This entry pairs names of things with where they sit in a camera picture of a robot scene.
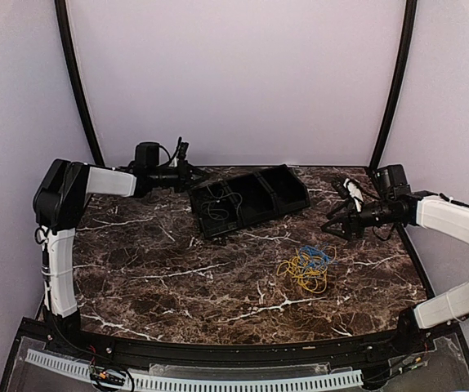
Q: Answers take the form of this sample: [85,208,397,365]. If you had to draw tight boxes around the blue cable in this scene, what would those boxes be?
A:
[296,243,338,271]

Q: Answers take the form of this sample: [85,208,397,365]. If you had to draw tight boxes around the grey cable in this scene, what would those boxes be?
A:
[199,183,243,221]

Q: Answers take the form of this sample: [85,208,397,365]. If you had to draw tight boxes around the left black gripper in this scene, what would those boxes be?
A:
[150,160,211,193]

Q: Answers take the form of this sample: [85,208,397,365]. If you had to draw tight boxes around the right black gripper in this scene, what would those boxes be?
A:
[322,198,400,240]

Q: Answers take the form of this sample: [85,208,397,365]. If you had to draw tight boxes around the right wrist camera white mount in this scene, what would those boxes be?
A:
[331,178,364,203]

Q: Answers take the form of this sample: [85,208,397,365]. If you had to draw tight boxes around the black frame post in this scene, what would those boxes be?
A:
[368,0,418,171]
[54,0,105,167]

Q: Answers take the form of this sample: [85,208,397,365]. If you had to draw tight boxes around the white slotted cable duct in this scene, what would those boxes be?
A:
[25,349,363,391]

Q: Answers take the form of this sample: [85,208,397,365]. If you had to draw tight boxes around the right black frame post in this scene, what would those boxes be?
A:
[368,0,418,171]

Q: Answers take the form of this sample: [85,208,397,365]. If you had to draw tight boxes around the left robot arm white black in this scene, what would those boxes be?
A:
[33,140,208,319]

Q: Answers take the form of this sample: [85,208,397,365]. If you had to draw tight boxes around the yellow cable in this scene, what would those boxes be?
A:
[276,248,329,294]

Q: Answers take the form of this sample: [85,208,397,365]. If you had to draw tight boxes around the black front rail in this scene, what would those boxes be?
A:
[17,316,436,371]

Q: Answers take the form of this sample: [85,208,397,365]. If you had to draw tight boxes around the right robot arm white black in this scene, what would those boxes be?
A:
[321,164,469,354]

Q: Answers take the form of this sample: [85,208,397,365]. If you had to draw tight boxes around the black three-compartment bin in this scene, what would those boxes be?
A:
[189,164,310,239]

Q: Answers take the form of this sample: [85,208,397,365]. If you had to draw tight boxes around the left black frame post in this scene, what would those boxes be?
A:
[54,0,105,167]

